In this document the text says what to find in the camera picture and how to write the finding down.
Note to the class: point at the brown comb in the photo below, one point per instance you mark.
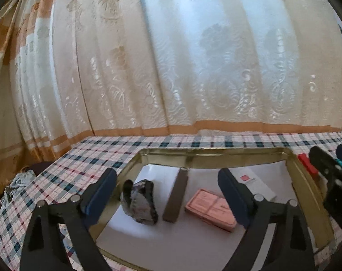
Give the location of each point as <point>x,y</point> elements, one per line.
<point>175,197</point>

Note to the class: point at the white box with red label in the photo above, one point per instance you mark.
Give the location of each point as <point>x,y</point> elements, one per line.
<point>261,187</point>

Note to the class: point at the pink box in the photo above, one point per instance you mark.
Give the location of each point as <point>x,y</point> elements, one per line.
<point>204,206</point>

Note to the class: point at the cream floral lace curtain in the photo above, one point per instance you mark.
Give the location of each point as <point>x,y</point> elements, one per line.
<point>159,62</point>

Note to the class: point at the plaid tablecloth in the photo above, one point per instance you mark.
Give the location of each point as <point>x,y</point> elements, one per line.
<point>75,161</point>

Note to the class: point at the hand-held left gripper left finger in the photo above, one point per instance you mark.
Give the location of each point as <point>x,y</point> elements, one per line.
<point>100,197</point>

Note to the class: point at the red building block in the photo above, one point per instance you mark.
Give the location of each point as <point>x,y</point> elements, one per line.
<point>305,161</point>

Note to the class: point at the grey patterned cloth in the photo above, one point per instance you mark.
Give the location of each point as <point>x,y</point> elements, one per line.
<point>18,182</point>

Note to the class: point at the gold metal tin box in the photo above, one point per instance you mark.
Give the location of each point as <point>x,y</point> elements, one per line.
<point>303,192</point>

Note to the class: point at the grey patterned hair claw clip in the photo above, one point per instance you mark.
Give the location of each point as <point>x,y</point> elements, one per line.
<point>139,203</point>

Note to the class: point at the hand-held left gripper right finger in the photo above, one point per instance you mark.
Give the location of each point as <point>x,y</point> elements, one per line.
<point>234,197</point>

